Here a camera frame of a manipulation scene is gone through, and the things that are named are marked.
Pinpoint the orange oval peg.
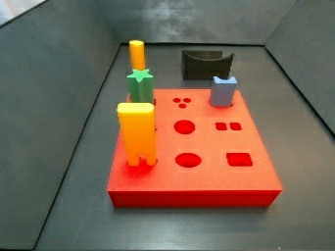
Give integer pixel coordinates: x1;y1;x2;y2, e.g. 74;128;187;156
129;40;145;70

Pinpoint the red foam peg board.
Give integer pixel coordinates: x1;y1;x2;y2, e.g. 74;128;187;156
106;89;283;207

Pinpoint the yellow-orange two-legged block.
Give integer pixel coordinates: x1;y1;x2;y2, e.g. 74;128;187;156
116;102;156;166

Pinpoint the green star peg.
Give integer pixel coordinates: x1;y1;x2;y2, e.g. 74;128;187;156
126;70;155;103

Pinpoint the blue notched block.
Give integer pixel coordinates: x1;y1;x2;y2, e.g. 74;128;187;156
209;76;237;107

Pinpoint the black curved holder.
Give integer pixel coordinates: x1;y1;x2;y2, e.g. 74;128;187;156
181;50;235;80

